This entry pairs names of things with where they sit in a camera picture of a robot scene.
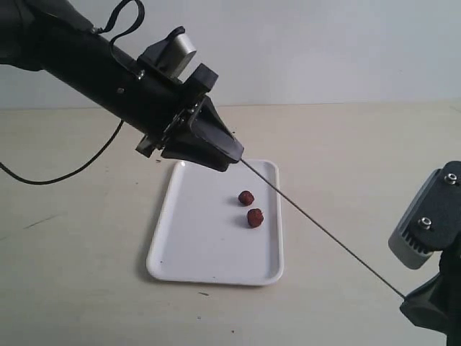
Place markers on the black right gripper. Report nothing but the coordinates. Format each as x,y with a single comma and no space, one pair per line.
436,304

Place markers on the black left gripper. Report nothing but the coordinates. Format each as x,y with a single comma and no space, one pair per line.
152,102

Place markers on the thin metal skewer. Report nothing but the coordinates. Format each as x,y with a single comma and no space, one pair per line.
324,230

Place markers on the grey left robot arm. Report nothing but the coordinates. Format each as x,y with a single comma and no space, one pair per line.
53,36

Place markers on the brown meatball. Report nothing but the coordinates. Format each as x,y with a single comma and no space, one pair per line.
246,198
255,217

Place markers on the white rectangular plastic tray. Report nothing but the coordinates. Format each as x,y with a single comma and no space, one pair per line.
202,234

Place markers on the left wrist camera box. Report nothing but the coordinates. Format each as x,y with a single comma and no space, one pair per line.
169,56

